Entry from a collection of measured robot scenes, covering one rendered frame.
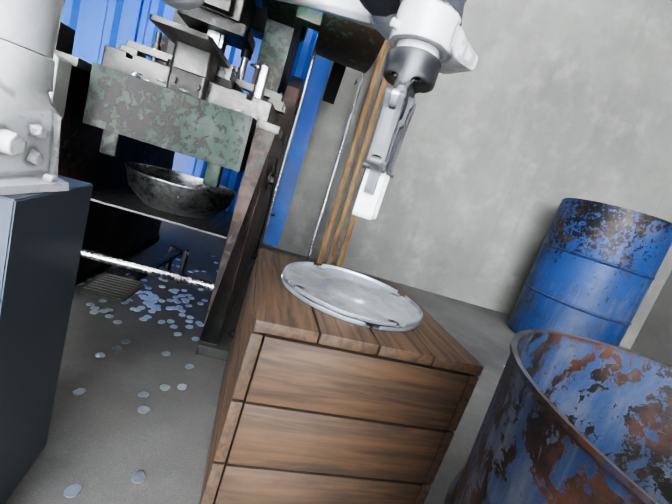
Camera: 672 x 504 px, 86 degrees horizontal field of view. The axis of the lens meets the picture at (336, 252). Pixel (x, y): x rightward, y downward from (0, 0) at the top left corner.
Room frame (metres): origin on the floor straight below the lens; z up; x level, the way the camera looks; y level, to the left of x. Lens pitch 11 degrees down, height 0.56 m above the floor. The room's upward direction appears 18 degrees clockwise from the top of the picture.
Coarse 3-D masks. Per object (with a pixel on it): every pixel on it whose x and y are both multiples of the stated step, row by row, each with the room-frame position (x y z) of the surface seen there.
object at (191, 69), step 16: (176, 32) 0.90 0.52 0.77; (192, 32) 0.87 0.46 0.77; (176, 48) 0.98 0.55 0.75; (192, 48) 0.98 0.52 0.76; (208, 48) 0.95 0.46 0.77; (176, 64) 0.98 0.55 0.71; (192, 64) 0.99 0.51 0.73; (208, 64) 0.99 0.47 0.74; (224, 64) 1.08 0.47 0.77; (176, 80) 0.98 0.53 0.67; (192, 80) 0.99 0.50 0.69; (208, 80) 1.00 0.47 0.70
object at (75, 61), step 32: (64, 128) 0.86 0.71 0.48; (96, 128) 0.99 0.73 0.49; (64, 160) 0.88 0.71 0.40; (96, 160) 1.02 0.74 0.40; (128, 160) 1.22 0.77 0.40; (160, 160) 1.51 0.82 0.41; (96, 224) 1.09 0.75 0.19; (128, 224) 1.33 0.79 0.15; (160, 224) 1.69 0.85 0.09; (128, 256) 1.39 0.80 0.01
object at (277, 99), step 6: (240, 84) 1.16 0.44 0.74; (246, 84) 1.16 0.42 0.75; (252, 84) 1.17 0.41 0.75; (246, 90) 1.19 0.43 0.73; (252, 90) 1.17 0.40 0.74; (264, 96) 1.19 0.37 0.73; (270, 96) 1.18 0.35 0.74; (276, 96) 1.18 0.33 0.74; (282, 96) 1.18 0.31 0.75; (270, 102) 1.17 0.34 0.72; (276, 102) 1.17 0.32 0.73; (282, 102) 1.17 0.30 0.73; (276, 108) 1.17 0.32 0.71; (282, 108) 1.18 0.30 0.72
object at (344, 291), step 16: (288, 272) 0.69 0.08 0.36; (304, 272) 0.72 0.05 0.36; (320, 272) 0.76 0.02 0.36; (336, 272) 0.81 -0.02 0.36; (352, 272) 0.84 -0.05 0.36; (320, 288) 0.65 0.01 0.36; (336, 288) 0.66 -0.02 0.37; (352, 288) 0.70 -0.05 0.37; (368, 288) 0.74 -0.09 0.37; (384, 288) 0.80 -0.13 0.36; (320, 304) 0.57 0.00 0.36; (336, 304) 0.59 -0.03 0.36; (352, 304) 0.62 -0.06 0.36; (368, 304) 0.65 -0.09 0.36; (384, 304) 0.68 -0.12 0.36; (400, 304) 0.72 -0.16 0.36; (416, 304) 0.74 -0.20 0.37; (368, 320) 0.56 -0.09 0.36; (384, 320) 0.59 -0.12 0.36; (400, 320) 0.62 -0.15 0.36; (416, 320) 0.65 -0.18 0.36
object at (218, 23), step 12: (180, 12) 1.07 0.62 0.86; (192, 12) 1.08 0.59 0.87; (204, 12) 1.08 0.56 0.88; (192, 24) 1.15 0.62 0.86; (204, 24) 1.11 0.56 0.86; (216, 24) 1.09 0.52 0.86; (228, 24) 1.10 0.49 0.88; (240, 24) 1.10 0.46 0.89; (228, 36) 1.15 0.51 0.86; (240, 36) 1.11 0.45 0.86; (252, 36) 1.17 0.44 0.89; (240, 48) 1.24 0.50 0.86; (252, 48) 1.22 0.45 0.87
